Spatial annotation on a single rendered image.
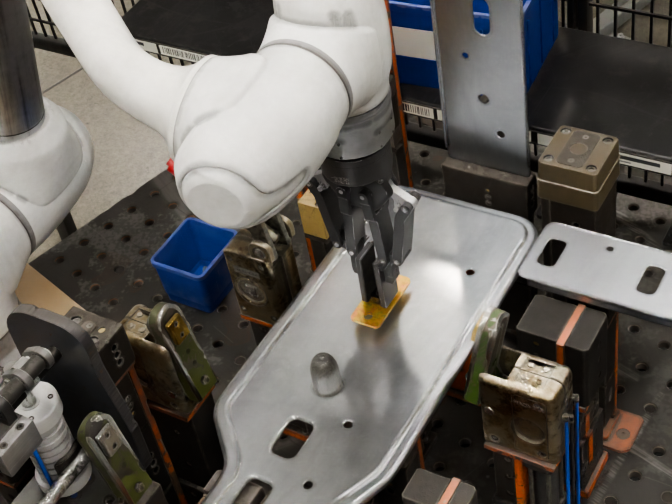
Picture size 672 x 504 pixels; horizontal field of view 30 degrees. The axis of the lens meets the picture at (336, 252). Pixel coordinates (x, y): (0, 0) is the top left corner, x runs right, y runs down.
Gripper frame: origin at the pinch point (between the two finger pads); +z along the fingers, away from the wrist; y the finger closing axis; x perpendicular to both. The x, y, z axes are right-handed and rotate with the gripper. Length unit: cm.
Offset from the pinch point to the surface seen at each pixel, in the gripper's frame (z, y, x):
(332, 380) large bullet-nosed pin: 3.0, 1.4, -13.3
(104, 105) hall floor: 105, -165, 115
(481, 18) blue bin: -10.1, -3.2, 36.1
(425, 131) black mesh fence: 29, -25, 55
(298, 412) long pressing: 5.3, -1.1, -17.2
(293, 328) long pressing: 5.3, -8.0, -6.9
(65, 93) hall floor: 105, -180, 116
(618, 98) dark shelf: 2.4, 12.7, 41.6
